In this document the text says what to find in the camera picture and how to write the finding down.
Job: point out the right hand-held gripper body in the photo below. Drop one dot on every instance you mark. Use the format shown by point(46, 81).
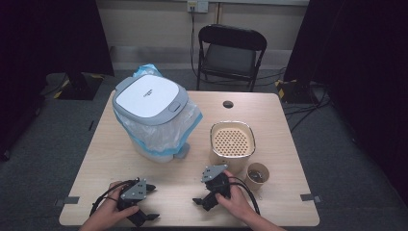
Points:
point(214, 173)

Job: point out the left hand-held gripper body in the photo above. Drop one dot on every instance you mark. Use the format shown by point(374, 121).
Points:
point(134, 191)

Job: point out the person's left hand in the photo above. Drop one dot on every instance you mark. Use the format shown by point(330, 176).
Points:
point(107, 210)

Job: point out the person's right hand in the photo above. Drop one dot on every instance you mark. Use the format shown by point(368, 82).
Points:
point(237, 202)

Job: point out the beige container with perforated strainer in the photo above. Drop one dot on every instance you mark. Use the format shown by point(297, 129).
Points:
point(232, 141)

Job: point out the brown paper cup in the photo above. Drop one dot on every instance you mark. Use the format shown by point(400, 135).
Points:
point(257, 178)

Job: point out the white lidded trash bin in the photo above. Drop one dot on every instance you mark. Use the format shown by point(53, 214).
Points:
point(166, 131)

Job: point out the grey tape strip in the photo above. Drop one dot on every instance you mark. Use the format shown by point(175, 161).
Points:
point(69, 200)
point(309, 197)

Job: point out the grey white-lidded trash can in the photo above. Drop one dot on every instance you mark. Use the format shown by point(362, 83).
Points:
point(149, 97)

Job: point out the yellow-black striped stand base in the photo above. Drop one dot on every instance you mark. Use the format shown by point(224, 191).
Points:
point(293, 91)

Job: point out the black folding chair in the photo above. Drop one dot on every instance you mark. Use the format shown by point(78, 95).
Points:
point(231, 57)

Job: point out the black stand base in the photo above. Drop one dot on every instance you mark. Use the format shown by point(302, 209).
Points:
point(80, 85)

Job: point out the dark curtain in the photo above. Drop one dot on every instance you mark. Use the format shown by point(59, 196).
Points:
point(38, 48)
point(362, 64)

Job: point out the white wall outlet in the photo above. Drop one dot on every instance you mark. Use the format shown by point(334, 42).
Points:
point(197, 5)

